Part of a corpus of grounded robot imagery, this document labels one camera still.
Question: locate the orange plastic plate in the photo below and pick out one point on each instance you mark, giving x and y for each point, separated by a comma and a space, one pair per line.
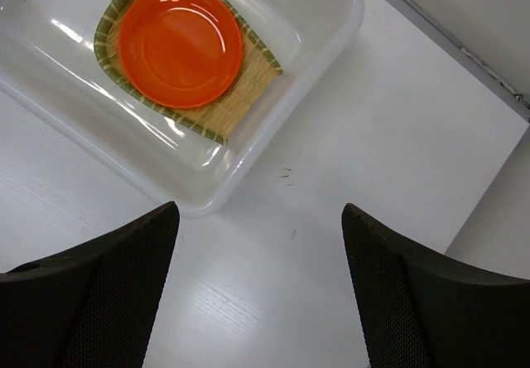
180, 54

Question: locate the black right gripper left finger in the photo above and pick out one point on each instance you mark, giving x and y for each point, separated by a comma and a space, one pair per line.
93, 305

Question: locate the woven bamboo tray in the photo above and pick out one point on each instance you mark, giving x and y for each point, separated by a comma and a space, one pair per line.
217, 120

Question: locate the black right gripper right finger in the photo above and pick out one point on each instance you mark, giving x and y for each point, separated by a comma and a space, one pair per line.
420, 308

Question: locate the clear plastic bin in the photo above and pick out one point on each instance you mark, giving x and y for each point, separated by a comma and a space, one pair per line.
49, 66

